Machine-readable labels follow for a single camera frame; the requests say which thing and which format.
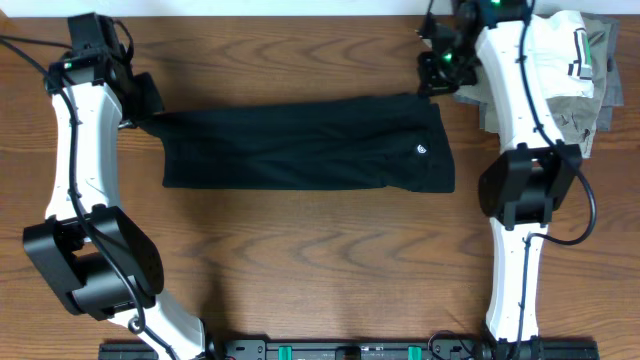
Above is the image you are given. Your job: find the black t-shirt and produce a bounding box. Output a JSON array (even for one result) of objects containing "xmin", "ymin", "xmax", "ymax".
[{"xmin": 140, "ymin": 94, "xmax": 455, "ymax": 193}]

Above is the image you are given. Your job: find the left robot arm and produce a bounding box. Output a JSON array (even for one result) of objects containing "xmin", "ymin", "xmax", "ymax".
[{"xmin": 23, "ymin": 55, "xmax": 208, "ymax": 359}]

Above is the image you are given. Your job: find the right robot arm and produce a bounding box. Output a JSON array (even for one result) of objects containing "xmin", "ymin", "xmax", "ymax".
[{"xmin": 417, "ymin": 1, "xmax": 599, "ymax": 359}]

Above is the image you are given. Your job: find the olive khaki folded garment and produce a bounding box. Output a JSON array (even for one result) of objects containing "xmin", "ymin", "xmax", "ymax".
[{"xmin": 453, "ymin": 13, "xmax": 612, "ymax": 159}]

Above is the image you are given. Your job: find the grey folded garment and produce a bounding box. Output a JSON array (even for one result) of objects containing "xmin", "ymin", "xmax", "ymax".
[{"xmin": 451, "ymin": 14, "xmax": 625, "ymax": 133}]

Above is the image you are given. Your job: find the left black cable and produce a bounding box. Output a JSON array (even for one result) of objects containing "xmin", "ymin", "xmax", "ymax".
[{"xmin": 0, "ymin": 34, "xmax": 176, "ymax": 360}]

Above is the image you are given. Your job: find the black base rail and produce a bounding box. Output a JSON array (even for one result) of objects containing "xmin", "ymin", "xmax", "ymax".
[{"xmin": 97, "ymin": 338, "xmax": 601, "ymax": 360}]

